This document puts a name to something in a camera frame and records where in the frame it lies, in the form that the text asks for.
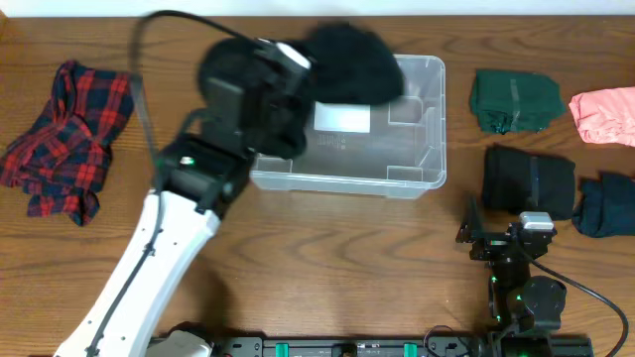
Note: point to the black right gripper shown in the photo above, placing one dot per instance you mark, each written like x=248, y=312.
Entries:
x=472, y=231

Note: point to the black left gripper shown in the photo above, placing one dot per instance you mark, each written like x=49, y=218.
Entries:
x=280, y=117

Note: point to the black fuzzy garment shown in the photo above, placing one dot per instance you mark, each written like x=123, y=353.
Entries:
x=349, y=65

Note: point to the dark green garment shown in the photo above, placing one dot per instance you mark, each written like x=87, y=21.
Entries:
x=506, y=101

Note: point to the pink garment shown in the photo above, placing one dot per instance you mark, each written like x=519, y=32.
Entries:
x=605, y=116

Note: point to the red navy plaid shirt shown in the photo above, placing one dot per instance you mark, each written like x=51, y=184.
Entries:
x=62, y=161

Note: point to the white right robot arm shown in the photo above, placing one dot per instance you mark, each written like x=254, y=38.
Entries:
x=527, y=308

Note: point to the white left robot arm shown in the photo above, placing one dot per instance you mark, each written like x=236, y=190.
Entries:
x=194, y=184

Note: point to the white label inside container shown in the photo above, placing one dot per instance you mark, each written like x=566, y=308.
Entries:
x=344, y=118

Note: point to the clear plastic storage container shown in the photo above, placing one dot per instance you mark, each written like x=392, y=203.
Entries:
x=403, y=155

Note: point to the dark teal folded garment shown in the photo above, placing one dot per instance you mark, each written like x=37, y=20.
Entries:
x=606, y=208

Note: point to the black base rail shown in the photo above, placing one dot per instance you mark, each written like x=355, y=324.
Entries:
x=347, y=347

